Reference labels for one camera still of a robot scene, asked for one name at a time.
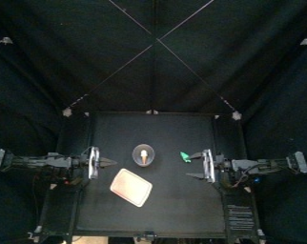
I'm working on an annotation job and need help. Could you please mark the grey bowl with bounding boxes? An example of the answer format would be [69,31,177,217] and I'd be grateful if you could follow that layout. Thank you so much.
[130,143,155,168]

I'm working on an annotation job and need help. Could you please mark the thin diagonal cord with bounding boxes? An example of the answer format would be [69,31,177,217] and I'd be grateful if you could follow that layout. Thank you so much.
[66,0,215,111]
[106,0,237,113]

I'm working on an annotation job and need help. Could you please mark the pink rectangular plate white rim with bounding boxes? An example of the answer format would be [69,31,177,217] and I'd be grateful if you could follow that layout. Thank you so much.
[109,168,153,209]

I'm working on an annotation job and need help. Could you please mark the toy ice cream cone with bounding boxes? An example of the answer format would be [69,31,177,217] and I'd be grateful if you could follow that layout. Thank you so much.
[139,150,150,166]

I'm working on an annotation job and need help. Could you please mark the small green toy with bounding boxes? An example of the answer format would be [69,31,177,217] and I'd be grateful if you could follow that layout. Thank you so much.
[178,151,193,164]

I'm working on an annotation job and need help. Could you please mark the white printed label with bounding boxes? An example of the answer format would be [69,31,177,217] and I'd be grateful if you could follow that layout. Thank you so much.
[226,204,257,234]

